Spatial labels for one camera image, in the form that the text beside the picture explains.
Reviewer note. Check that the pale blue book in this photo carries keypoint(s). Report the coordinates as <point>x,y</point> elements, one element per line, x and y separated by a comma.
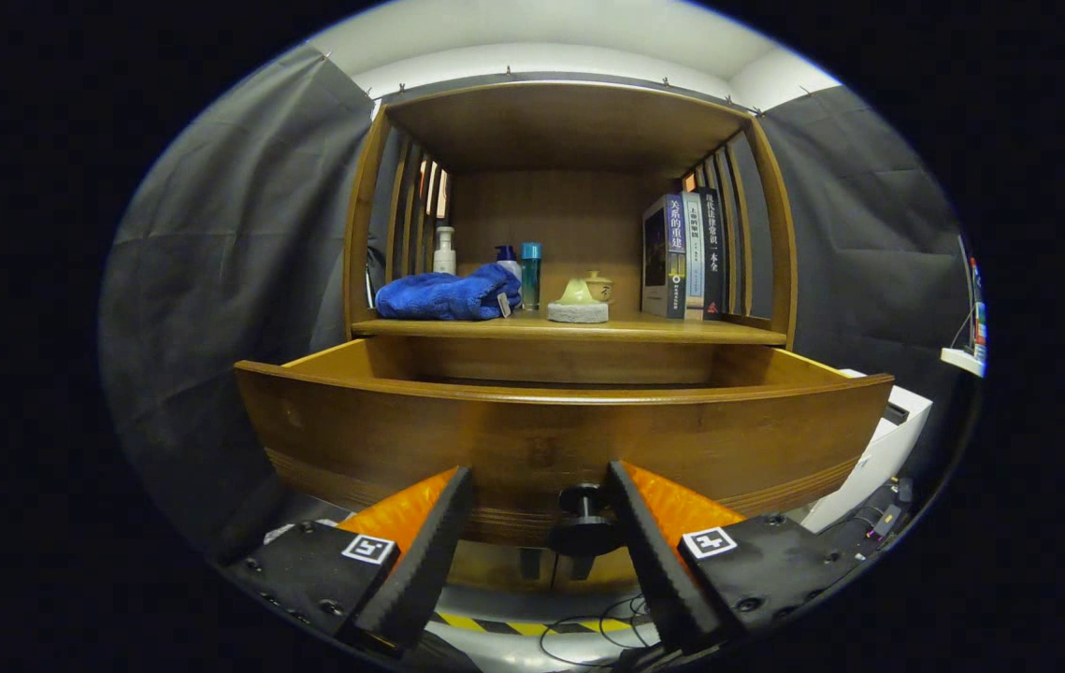
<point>694,252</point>

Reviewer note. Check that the yellow-green soft wedge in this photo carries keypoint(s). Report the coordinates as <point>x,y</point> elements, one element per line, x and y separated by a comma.
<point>576,293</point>

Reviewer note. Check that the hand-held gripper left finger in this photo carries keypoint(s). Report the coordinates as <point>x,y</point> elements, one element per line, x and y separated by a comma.
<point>424,551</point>

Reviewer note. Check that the beige lidded teacup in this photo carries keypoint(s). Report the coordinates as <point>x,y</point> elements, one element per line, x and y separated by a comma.
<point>601,287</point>

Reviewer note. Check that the white pump bottle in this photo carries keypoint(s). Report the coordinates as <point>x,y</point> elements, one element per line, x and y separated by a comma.
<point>444,257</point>

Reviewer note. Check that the dark blue book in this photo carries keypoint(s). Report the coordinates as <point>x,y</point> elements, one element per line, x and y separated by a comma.
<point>668,257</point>

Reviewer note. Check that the blue towel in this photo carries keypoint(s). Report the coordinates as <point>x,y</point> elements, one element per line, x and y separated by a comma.
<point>443,294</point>

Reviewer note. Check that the wide wooden cabinet door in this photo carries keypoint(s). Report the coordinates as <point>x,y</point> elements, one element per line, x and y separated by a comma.
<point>611,570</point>

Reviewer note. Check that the white bottle with blue cap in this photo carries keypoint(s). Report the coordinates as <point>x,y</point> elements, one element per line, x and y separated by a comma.
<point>507,257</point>

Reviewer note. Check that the narrow wooden cabinet door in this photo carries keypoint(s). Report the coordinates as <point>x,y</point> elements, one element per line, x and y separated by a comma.
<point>495,565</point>

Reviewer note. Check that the wooden countertop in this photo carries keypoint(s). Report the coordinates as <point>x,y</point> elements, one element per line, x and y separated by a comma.
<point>635,326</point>

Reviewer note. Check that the white box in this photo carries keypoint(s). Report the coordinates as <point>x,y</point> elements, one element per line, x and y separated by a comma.
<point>878,449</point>

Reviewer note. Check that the wooden cabinet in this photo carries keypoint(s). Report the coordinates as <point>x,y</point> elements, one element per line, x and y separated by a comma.
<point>569,121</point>

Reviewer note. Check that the black backdrop cloth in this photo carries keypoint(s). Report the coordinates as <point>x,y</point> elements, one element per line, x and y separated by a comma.
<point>214,280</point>

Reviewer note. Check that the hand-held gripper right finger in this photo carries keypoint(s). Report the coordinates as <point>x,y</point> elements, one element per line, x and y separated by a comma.
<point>654,551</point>

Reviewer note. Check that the wooden drawer with black knob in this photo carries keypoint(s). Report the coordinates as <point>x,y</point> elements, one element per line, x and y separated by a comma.
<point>495,439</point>

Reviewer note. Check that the black book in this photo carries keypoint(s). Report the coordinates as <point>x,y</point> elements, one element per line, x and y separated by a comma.
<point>714,252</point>

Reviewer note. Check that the yellow black floor tape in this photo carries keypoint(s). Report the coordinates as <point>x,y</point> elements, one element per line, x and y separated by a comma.
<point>495,624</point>

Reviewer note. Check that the teal bottle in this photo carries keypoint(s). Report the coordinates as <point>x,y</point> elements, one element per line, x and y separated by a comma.
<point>530,276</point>

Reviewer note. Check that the white side table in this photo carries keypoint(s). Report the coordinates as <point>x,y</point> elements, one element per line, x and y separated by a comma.
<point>962,360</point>

